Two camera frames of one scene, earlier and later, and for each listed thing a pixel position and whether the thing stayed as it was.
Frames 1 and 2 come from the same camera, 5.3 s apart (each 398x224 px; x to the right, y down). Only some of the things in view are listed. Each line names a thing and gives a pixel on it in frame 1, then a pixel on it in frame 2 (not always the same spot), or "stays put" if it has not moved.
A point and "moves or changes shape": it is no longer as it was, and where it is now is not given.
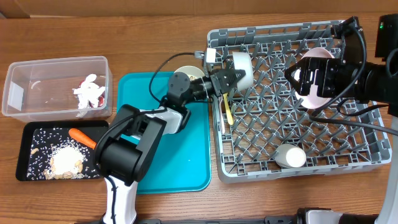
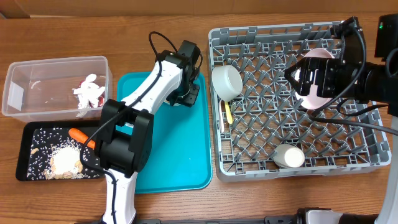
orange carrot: x=82 y=138 stays put
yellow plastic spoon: x=229 y=114 stays put
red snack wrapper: x=101 y=99 stays put
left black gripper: x=221 y=82 -> x=189 y=99
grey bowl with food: x=243 y=61 moves or changes shape
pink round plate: x=313 y=101 stays put
